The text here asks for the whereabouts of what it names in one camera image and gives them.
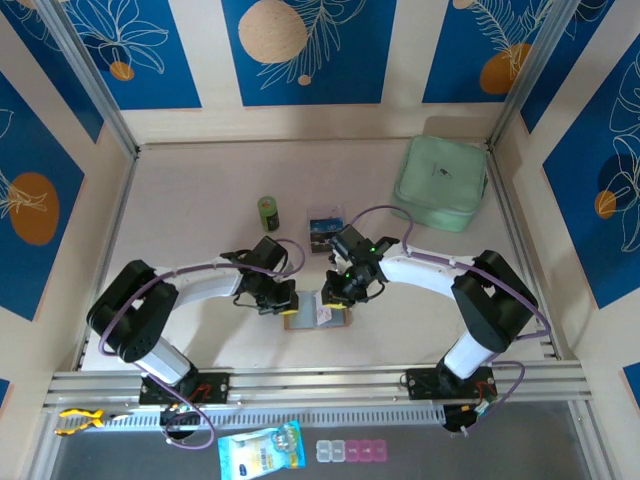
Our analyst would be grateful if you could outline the tan leather card holder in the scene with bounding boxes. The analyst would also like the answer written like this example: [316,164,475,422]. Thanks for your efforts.
[283,289,351,331]

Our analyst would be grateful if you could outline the white card with pink print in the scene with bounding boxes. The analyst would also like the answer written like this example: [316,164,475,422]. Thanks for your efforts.
[314,292,334,326]

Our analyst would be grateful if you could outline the green cylindrical bottle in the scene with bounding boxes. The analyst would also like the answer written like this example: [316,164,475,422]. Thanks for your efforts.
[257,195,281,233]

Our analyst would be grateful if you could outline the mint green zip pouch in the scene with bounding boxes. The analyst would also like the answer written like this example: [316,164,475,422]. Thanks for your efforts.
[389,135,490,234]

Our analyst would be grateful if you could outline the blue and white snack packet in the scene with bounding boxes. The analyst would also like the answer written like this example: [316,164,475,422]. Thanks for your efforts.
[217,419,307,480]

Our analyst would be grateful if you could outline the black connector board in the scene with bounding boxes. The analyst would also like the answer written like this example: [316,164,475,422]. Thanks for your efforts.
[158,402,200,431]
[442,402,497,436]

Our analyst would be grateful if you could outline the white and pink pill organizer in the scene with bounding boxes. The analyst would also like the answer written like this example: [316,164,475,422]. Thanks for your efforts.
[315,438,389,464]

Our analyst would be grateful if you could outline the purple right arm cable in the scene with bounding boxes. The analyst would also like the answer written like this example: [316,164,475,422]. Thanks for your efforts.
[347,204,551,436]

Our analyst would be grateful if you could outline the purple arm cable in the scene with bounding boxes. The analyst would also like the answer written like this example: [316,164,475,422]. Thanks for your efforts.
[97,237,306,452]
[347,204,551,436]

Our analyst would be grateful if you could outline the aluminium front rail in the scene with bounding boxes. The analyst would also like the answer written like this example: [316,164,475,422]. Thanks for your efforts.
[42,362,596,414]

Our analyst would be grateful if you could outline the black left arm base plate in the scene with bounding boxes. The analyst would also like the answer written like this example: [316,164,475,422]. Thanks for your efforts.
[138,372,231,406]

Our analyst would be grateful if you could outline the grey slotted cable duct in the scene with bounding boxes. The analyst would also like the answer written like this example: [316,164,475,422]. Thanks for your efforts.
[47,405,447,427]

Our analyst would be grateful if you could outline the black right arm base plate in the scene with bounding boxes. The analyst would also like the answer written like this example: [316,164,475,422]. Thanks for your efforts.
[405,367,497,401]

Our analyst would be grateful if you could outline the aluminium side rail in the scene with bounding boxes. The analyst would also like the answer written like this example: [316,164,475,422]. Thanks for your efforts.
[485,144,571,362]
[73,149,141,372]

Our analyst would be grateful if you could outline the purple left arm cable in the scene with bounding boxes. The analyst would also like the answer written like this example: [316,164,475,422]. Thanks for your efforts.
[97,237,306,452]

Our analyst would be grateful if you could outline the yellow handled pliers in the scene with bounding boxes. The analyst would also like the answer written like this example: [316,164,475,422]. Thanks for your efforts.
[54,407,135,436]

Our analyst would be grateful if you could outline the aluminium corner post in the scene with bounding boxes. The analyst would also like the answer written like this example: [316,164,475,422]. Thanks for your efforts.
[37,0,142,157]
[487,0,584,152]

